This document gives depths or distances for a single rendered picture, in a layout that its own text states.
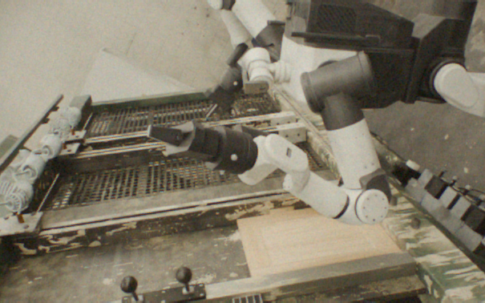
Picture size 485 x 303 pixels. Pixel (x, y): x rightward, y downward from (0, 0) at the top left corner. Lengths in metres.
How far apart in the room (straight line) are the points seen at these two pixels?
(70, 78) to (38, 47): 0.56
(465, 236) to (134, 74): 4.25
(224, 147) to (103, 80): 4.33
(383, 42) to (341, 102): 0.26
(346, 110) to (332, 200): 0.20
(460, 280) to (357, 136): 0.42
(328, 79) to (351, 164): 0.19
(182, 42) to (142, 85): 1.56
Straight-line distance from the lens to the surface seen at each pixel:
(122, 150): 1.96
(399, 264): 1.19
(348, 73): 0.95
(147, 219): 1.38
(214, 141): 0.82
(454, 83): 1.30
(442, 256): 1.22
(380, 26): 1.15
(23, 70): 6.70
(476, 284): 1.16
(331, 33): 1.10
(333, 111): 0.96
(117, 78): 5.10
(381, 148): 2.79
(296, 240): 1.29
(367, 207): 0.99
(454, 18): 1.30
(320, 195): 0.96
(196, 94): 2.79
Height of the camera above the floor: 1.72
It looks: 18 degrees down
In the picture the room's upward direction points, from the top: 66 degrees counter-clockwise
